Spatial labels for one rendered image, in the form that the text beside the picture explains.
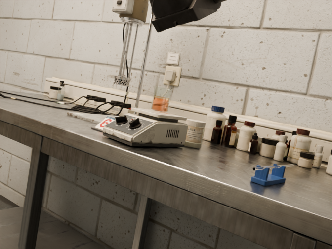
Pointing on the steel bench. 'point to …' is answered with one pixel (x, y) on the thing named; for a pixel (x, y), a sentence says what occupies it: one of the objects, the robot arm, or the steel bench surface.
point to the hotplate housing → (152, 133)
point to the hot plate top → (158, 114)
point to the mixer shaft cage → (121, 80)
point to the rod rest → (275, 176)
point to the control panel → (128, 125)
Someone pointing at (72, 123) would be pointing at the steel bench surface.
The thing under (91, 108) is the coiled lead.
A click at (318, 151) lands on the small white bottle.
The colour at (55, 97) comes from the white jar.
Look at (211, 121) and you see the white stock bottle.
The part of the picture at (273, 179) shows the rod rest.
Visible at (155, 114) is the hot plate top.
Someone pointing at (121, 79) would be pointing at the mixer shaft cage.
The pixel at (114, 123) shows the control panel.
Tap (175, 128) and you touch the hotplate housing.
